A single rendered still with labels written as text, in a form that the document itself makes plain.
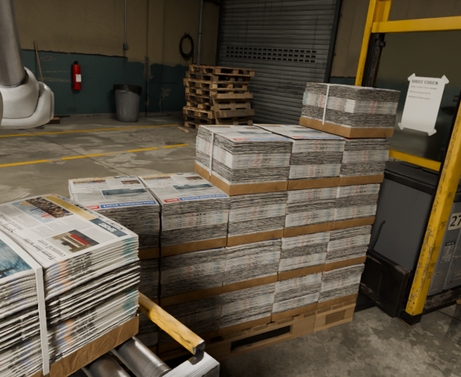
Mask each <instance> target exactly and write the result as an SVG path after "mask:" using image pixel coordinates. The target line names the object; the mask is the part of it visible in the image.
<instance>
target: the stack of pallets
mask: <svg viewBox="0 0 461 377"><path fill-rule="evenodd" d="M197 67H200V71H197ZM243 71H248V72H247V75H243ZM254 72H255V70H248V69H240V68H232V67H214V66H205V65H196V64H190V65H189V71H186V78H185V79H183V85H185V88H186V91H185V94H186V98H185V99H186V101H187V104H186V106H184V107H183V120H184V123H185V126H184V127H187V128H189V127H195V129H196V130H198V128H199V126H204V125H215V124H216V122H215V121H216V119H215V117H214V109H213V101H212V97H211V95H212V94H225V91H227V94H237V91H242V93H243V94H249V91H250V90H247V84H248V83H250V78H251V76H254ZM194 74H196V75H197V78H194ZM226 77H227V78H228V80H226ZM238 78H243V79H242V82H239V81H238ZM192 82H195V85H192ZM208 84H209V85H208ZM222 84H225V86H222ZM235 84H238V85H240V86H239V88H235ZM192 89H196V92H192ZM193 96H196V99H193ZM194 103H197V104H198V105H194ZM191 110H193V112H191ZM208 110H209V111H208ZM191 117H194V118H191ZM192 124H194V125H192Z"/></svg>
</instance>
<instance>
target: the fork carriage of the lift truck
mask: <svg viewBox="0 0 461 377"><path fill-rule="evenodd" d="M366 255H367V256H366V260H365V263H363V264H365V266H364V271H363V272H362V274H361V280H360V284H359V288H358V293H359V294H361V293H364V294H365V295H367V296H368V297H370V298H371V299H373V300H374V301H375V303H374V304H375V305H376V306H377V307H378V308H380V309H381V310H383V311H384V312H385V313H387V314H388V315H389V316H391V317H392V318H394V317H395V316H399V315H400V309H401V307H402V303H403V298H404V295H405V291H406V287H407V283H408V280H409V275H410V272H411V271H410V270H408V269H406V268H405V267H403V266H401V265H400V264H398V263H396V262H394V261H393V260H391V259H389V258H387V257H386V256H384V255H382V254H380V253H379V252H377V251H375V250H373V249H372V248H370V247H368V248H367V252H366Z"/></svg>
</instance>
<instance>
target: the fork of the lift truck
mask: <svg viewBox="0 0 461 377"><path fill-rule="evenodd" d="M374 303H375V301H374V300H373V299H371V298H370V297H368V296H367V295H365V294H364V293H361V294H358V296H357V299H356V304H355V309H354V312H358V311H360V310H365V309H368V308H371V307H375V306H376V305H375V304H374ZM289 331H290V325H288V326H285V327H283V328H278V329H275V330H272V331H267V332H264V333H262V334H257V335H254V336H251V337H246V338H243V339H241V340H236V341H233V342H231V348H232V347H236V346H241V345H244V344H247V343H252V342H255V341H258V340H263V339H266V338H269V337H274V336H277V335H279V334H284V333H287V332H289Z"/></svg>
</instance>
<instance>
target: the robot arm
mask: <svg viewBox="0 0 461 377"><path fill-rule="evenodd" d="M54 105H55V100H54V93H53V92H52V91H51V89H50V88H49V87H48V86H47V85H45V84H44V83H42V82H38V81H37V80H36V78H35V77H34V75H33V73H32V72H31V71H30V70H29V69H28V68H26V67H24V64H23V59H22V51H21V46H20V41H19V33H18V28H17V23H16V11H15V7H14V2H13V0H0V129H27V128H33V127H37V126H41V125H43V124H46V123H48V122H49V121H50V120H51V119H52V118H53V117H54Z"/></svg>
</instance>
